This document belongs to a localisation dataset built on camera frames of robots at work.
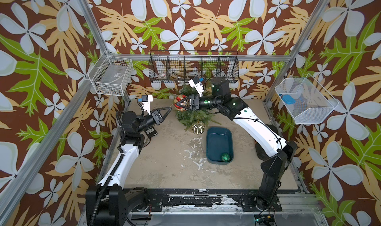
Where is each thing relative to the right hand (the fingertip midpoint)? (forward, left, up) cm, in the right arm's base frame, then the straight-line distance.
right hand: (180, 104), depth 65 cm
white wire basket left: (+28, +42, -4) cm, 51 cm away
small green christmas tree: (+5, -3, -15) cm, 16 cm away
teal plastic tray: (+6, -25, -43) cm, 50 cm away
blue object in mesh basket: (+16, -62, -13) cm, 65 cm away
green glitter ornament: (-10, -25, -34) cm, 43 cm away
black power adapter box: (+9, +22, -36) cm, 43 cm away
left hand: (+1, +4, -3) cm, 6 cm away
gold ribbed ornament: (-3, -9, -15) cm, 17 cm away
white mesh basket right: (+14, -70, -11) cm, 72 cm away
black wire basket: (+43, +2, -8) cm, 44 cm away
